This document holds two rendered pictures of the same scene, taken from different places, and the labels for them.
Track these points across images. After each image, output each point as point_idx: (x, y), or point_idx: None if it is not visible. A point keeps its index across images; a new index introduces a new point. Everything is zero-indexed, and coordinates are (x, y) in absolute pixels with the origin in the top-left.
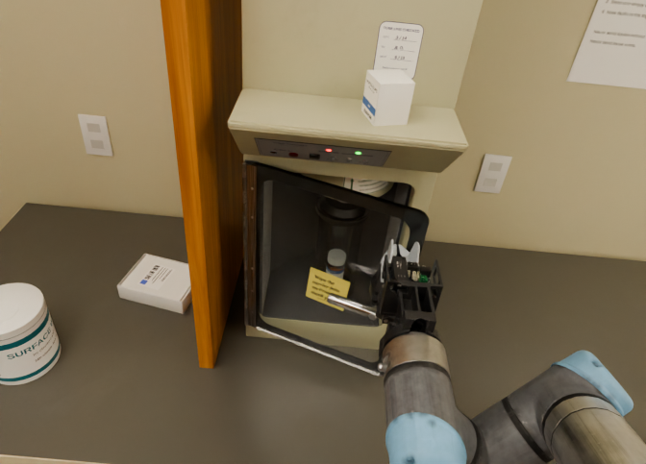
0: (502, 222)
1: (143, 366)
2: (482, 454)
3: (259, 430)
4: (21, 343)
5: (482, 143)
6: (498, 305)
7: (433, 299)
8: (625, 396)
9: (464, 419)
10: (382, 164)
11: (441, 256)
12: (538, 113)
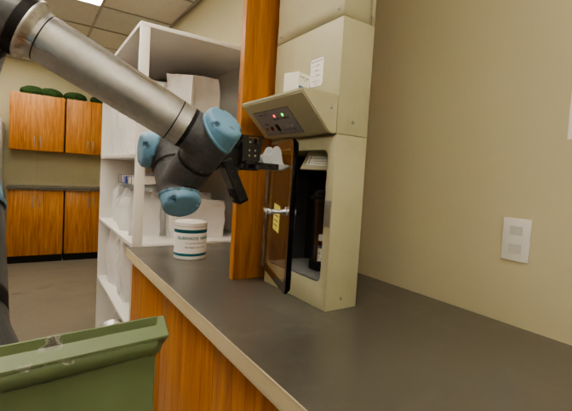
0: (542, 305)
1: (213, 270)
2: (168, 158)
3: (210, 293)
4: (183, 232)
5: (500, 207)
6: (459, 341)
7: (241, 145)
8: (208, 111)
9: (177, 147)
10: (301, 128)
11: (455, 313)
12: (549, 174)
